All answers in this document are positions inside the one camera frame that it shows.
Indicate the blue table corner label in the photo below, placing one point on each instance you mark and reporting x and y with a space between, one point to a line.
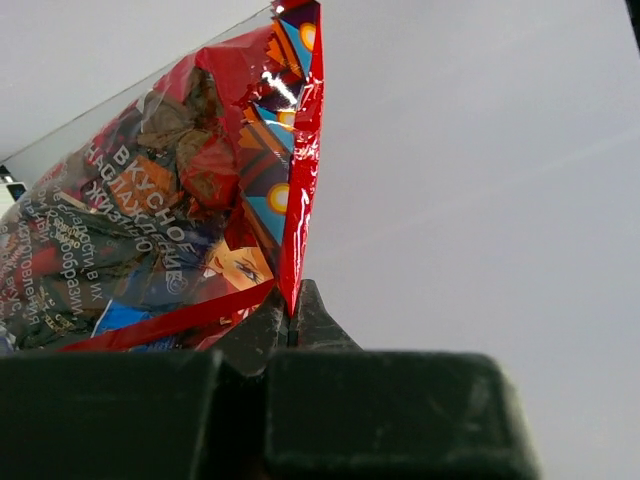
10 189

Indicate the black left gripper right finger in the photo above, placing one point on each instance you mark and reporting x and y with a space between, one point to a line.
336 411

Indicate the large red candy bag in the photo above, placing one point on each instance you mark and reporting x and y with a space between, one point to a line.
172 223

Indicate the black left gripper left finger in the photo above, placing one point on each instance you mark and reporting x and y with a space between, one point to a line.
161 415

